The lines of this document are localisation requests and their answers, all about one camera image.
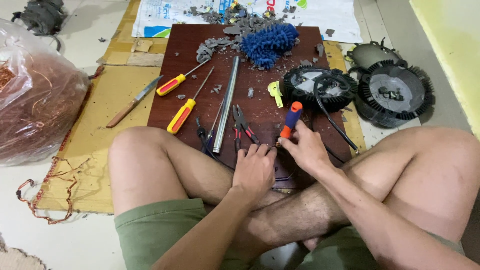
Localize person's left hand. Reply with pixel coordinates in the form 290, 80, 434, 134
232, 143, 278, 202

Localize person's right hand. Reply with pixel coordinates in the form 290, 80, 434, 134
278, 119, 336, 176

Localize orange and blue screwdriver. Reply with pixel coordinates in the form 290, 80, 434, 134
279, 101, 304, 140

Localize red black pliers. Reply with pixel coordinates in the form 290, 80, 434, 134
232, 104, 261, 154

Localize chrome metal tube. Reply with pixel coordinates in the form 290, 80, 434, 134
212, 55, 241, 155

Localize brown wooden board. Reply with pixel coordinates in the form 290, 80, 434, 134
147, 24, 352, 190

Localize yellow plastic scrap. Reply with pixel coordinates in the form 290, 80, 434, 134
267, 80, 284, 109

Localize large yellow red screwdriver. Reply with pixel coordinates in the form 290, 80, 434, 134
166, 66, 215, 135

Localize black finned lamp housing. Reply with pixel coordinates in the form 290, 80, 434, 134
282, 65, 359, 113

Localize blue microfiber duster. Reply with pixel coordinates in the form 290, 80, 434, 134
240, 23, 300, 70

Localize small yellow red screwdriver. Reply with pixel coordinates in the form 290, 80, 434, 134
156, 59, 211, 97

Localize green shorts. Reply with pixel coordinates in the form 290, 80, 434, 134
113, 198, 466, 270

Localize pile of grey debris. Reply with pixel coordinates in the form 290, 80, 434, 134
185, 3, 301, 64

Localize grey metal lamp cover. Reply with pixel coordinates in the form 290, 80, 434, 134
344, 37, 402, 70

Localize black finned lamp with glass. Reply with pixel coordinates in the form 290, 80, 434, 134
354, 59, 436, 129

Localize white printed plastic sack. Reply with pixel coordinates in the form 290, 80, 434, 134
131, 0, 364, 44

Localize flattened cardboard sheet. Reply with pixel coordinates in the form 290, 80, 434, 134
34, 0, 367, 215

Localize grey motor part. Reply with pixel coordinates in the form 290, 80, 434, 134
10, 0, 67, 52

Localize woven floor mat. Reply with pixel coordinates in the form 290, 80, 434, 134
0, 233, 51, 270

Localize blue handled tool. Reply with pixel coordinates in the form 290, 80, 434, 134
196, 101, 224, 155

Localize black cable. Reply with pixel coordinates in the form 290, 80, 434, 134
312, 74, 361, 164

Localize wooden handled knife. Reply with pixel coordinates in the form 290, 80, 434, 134
105, 75, 164, 129

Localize loose copper wire strand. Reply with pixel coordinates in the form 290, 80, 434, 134
16, 156, 91, 225

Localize plastic bag of copper wire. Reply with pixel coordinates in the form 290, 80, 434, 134
0, 18, 91, 167

